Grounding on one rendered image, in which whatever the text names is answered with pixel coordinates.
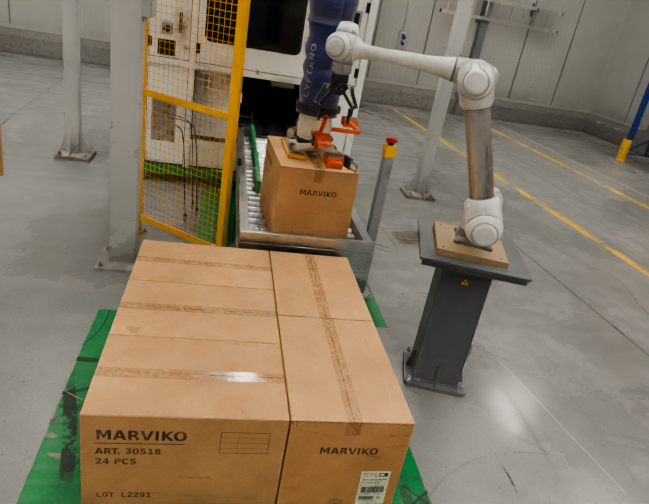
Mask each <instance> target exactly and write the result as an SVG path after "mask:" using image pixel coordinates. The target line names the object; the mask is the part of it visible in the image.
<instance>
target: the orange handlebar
mask: <svg viewBox="0 0 649 504"><path fill-rule="evenodd" d="M349 126H350V127H351V128H352V129H353V130H352V129H345V128H337V127H332V129H331V131H333V132H340V133H348V134H356V135H360V134H361V130H360V129H359V128H358V127H357V126H356V125H355V124H354V123H353V122H349ZM317 144H318V146H319V147H318V148H319V150H321V149H322V146H324V145H326V146H327V147H332V146H333V145H332V143H330V142H329V141H326V142H322V141H321V140H318V141H317ZM330 165H332V166H335V167H341V166H342V165H343V163H342V162H337V161H331V162H330Z"/></svg>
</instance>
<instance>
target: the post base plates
mask: <svg viewBox="0 0 649 504"><path fill-rule="evenodd" d="M96 155H97V153H96V150H93V148H92V146H90V147H89V145H88V143H87V142H86V140H85V138H84V136H83V134H82V133H81V132H80V152H79V153H75V152H73V137H72V133H71V136H70V145H69V152H66V151H65V135H64V138H63V142H62V145H61V149H60V150H59V151H58V152H57V153H56V154H55V155H54V158H53V159H62V160H71V161H79V162H88V163H90V162H91V161H92V159H93V158H94V157H95V156H96ZM417 177H418V174H416V175H415V177H414V178H413V179H412V180H411V182H410V183H409V184H408V185H407V186H406V185H404V187H403V186H400V189H399V190H400V191H401V192H402V194H403V195H404V196H405V198H406V199H412V200H421V201H430V202H435V198H434V197H433V196H432V194H430V193H429V183H428V187H427V190H426V193H425V178H426V177H424V179H423V183H422V187H421V191H420V193H418V192H415V191H414V189H415V185H416V181H417Z"/></svg>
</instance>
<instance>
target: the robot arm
mask: <svg viewBox="0 0 649 504"><path fill-rule="evenodd" d="M325 49H326V53H327V54H328V56H329V57H330V58H331V59H333V62H332V69H331V70H332V71H333V72H332V78H331V83H330V84H328V83H326V82H324V83H323V87H322V88H321V90H320V91H319V93H318V94H317V96H316V97H315V98H314V100H313V101H314V103H316V104H317V107H316V112H318V115H317V120H318V121H319V120H320V113H321V107H322V105H321V103H322V102H323V101H325V100H326V99H327V98H328V97H329V96H330V95H332V94H334V95H340V96H341V95H343V96H344V98H345V99H346V101H347V103H348V105H349V106H350V108H348V114H347V119H346V124H347V125H349V120H350V117H352V115H353V110H354V109H358V106H357V102H356V98H355V95H354V87H353V86H351V87H348V80H349V75H348V74H351V72H352V66H353V63H354V62H355V61H356V60H359V59H365V60H371V61H377V62H383V63H388V64H393V65H398V66H403V67H408V68H413V69H418V70H422V71H426V72H429V73H431V74H434V75H436V76H439V77H441V78H443V79H445V80H448V81H450V82H453V83H456V84H457V85H458V86H457V89H458V96H459V102H460V106H461V108H462V109H463V110H464V112H465V127H466V143H467V159H468V175H469V190H470V194H469V196H468V198H467V199H466V201H465V202H464V210H463V214H462V218H461V223H460V226H459V227H455V228H454V231H455V238H454V240H453V242H454V243H456V244H462V245H466V246H470V247H474V248H478V249H482V250H485V251H488V252H492V250H493V248H492V245H494V244H495V243H497V242H498V241H499V239H500V238H501V236H502V234H503V216H502V205H503V198H502V194H501V192H500V190H499V189H498V188H496V187H494V176H493V154H492V132H491V110H490V107H491V106H492V104H493V102H494V90H495V85H496V83H497V81H498V77H499V72H498V70H497V69H496V68H495V67H494V66H492V65H491V64H489V63H487V62H485V61H484V60H480V59H469V58H460V57H441V56H429V55H423V54H417V53H411V52H404V51H398V50H392V49H385V48H380V47H375V46H371V45H368V44H365V43H363V42H362V41H361V40H360V38H359V27H358V25H357V24H356V23H353V22H350V21H341V22H340V24H339V26H338V28H337V30H336V32H334V33H332V34H331V35H330V36H329V37H328V38H327V40H326V46H325ZM328 86H329V87H330V89H331V90H329V91H328V93H326V94H325V95H324V96H323V97H322V98H321V99H320V100H319V101H318V99H319V98H320V96H321V95H322V93H323V92H324V91H325V89H326V88H327V87H328ZM348 89H349V91H350V93H351V96H352V100H353V104H354V106H352V104H351V102H350V100H349V98H348V97H347V95H346V93H345V92H346V91H347V90H348Z"/></svg>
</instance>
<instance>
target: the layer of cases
mask: <svg viewBox="0 0 649 504"><path fill-rule="evenodd" d="M79 422H80V471H81V504H391V503H392V499H393V496H394V493H395V489H396V486H397V483H398V479H399V476H400V473H401V469H402V466H403V463H404V459H405V456H406V453H407V449H408V446H409V443H410V439H411V436H412V433H413V429H414V426H415V422H414V420H413V417H412V415H411V413H410V410H409V408H408V405H407V403H406V400H405V398H404V396H403V393H402V391H401V388H400V386H399V383H398V381H397V378H396V376H395V374H394V371H393V369H392V366H391V364H390V361H389V359H388V357H387V354H386V352H385V349H384V347H383V344H382V342H381V340H380V337H379V335H378V332H377V330H376V327H375V325H374V323H373V320H372V318H371V315H370V313H369V310H368V308H367V306H366V303H365V301H364V298H363V296H362V293H361V291H360V289H359V286H358V284H357V281H356V279H355V276H354V274H353V272H352V269H351V267H350V264H349V262H348V259H347V258H343V257H332V256H321V255H309V254H298V253H287V252H276V251H270V252H269V251H265V250H253V249H242V248H231V247H220V246H209V245H198V244H186V243H175V242H164V241H153V240H143V242H142V245H141V247H140V250H139V253H138V256H137V258H136V261H135V264H134V267H133V269H132V272H131V275H130V278H129V280H128V283H127V286H126V288H125V291H124V294H123V297H122V299H121V302H120V305H119V308H118V310H117V313H116V316H115V318H114V321H113V324H112V327H111V329H110V332H109V335H108V338H107V340H106V343H105V346H104V349H103V351H102V354H101V357H100V359H99V362H98V365H97V368H96V370H95V373H94V376H93V379H92V381H91V384H90V387H89V389H88V392H87V395H86V398H85V400H84V403H83V406H82V409H81V411H80V414H79Z"/></svg>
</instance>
